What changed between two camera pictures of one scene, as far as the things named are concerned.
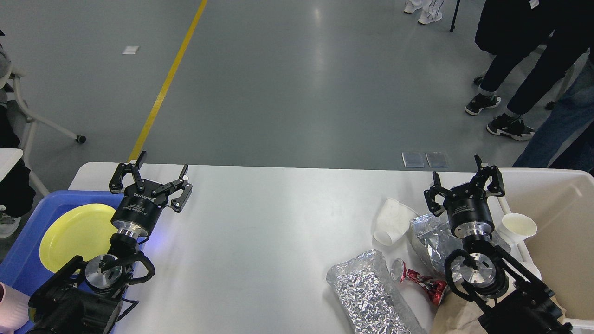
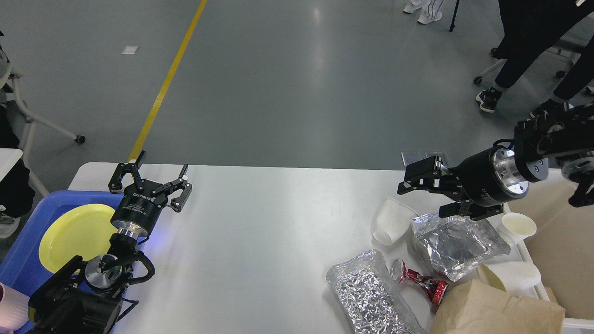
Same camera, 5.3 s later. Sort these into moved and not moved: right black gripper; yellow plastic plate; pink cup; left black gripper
Moved: right black gripper
Not moved: left black gripper; yellow plastic plate; pink cup
